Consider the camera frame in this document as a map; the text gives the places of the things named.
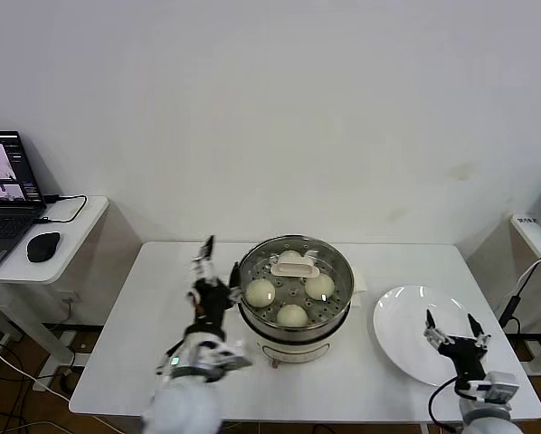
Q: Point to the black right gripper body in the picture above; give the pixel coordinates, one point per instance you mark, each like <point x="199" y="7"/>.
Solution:
<point x="464" y="357"/>

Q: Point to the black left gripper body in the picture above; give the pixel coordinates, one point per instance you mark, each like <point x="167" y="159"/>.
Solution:
<point x="211" y="303"/>

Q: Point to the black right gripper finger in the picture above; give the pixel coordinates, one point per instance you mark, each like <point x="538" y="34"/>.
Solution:
<point x="433" y="332"/>
<point x="477" y="334"/>

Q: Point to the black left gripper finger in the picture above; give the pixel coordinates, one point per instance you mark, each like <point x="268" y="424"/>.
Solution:
<point x="234" y="282"/>
<point x="203" y="264"/>

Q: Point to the white steamed baozi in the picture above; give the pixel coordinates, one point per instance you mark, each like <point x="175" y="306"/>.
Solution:
<point x="289" y="257"/>
<point x="319" y="287"/>
<point x="260" y="293"/>
<point x="291" y="316"/>

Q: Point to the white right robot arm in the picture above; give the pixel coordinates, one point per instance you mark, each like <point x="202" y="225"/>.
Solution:
<point x="487" y="416"/>

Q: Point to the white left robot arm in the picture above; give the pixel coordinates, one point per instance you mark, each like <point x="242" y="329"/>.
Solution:
<point x="184" y="398"/>

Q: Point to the stainless steel steamer basket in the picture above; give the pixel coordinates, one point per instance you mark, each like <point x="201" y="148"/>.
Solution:
<point x="343" y="289"/>

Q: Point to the white round plate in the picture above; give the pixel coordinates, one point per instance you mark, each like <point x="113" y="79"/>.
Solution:
<point x="406" y="325"/>

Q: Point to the white electric cooking pot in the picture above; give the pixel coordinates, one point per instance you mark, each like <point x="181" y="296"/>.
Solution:
<point x="293" y="350"/>

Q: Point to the white rounded side desk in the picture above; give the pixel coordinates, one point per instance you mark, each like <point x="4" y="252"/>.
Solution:
<point x="71" y="244"/>

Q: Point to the black computer mouse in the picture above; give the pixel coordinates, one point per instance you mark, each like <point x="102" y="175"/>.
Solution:
<point x="43" y="246"/>

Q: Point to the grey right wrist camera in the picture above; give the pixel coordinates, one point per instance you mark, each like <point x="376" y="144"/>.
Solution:
<point x="499" y="388"/>

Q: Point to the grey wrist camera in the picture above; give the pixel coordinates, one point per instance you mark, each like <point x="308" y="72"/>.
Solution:
<point x="499" y="388"/>
<point x="236" y="357"/>

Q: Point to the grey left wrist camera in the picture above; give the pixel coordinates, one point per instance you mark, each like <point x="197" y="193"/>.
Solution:
<point x="236" y="357"/>

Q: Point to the white wall socket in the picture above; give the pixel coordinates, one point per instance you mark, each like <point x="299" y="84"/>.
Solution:
<point x="70" y="298"/>

